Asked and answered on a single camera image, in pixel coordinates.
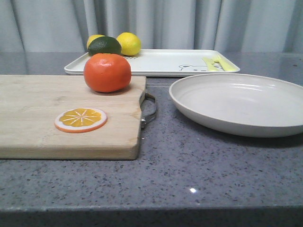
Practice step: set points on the cream shallow plate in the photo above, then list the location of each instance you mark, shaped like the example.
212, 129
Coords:
241, 104

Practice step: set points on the orange slice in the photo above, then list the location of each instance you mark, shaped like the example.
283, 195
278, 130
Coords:
80, 120

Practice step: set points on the yellow lemon behind lime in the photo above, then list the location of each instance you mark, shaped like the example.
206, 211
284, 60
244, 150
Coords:
92, 38

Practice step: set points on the wooden cutting board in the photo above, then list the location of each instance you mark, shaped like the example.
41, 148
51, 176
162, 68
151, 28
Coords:
29, 105

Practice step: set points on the dark green lime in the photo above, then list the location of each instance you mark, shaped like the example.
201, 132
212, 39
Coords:
104, 44

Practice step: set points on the grey curtain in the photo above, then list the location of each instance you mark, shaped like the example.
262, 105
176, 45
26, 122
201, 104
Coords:
222, 25

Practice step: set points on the orange mandarin fruit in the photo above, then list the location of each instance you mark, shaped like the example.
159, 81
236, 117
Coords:
105, 72

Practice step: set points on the yellow lemon right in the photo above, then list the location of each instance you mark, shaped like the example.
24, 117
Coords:
130, 44

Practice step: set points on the cream rectangular bear tray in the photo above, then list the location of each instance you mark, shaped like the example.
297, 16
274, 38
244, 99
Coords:
177, 63

